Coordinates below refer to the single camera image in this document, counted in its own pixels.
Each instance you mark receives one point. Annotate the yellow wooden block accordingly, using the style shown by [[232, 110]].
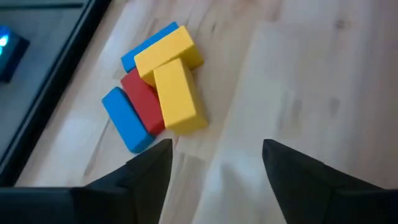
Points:
[[178, 96], [166, 49]]

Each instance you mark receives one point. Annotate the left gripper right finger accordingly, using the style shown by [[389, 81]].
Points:
[[311, 196]]

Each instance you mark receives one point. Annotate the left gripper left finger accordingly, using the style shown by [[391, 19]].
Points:
[[124, 196]]

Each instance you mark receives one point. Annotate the red wooden block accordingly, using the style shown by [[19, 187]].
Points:
[[143, 99]]

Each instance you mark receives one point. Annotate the blue wooden block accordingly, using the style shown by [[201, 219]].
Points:
[[146, 46], [127, 121]]

